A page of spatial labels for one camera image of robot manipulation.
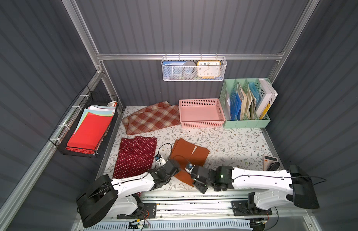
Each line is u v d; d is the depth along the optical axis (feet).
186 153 3.08
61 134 1.98
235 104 3.49
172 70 2.88
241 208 2.42
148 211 2.40
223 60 2.92
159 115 3.79
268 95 3.08
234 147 3.20
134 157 3.03
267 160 2.95
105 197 1.38
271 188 1.48
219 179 1.75
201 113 3.84
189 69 2.86
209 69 2.89
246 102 3.16
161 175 2.13
